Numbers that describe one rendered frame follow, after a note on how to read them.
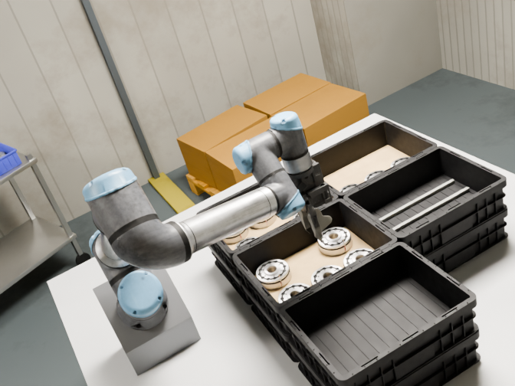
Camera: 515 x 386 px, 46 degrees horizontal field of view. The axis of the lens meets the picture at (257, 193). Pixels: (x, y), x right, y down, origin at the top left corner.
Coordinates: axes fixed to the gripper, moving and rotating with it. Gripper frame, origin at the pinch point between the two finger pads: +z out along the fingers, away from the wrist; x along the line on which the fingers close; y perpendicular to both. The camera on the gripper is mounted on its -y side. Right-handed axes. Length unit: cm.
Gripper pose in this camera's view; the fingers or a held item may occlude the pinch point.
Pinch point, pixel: (312, 233)
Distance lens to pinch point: 170.7
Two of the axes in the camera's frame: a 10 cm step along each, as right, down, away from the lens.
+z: 3.0, 8.5, 4.3
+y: 8.6, -4.3, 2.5
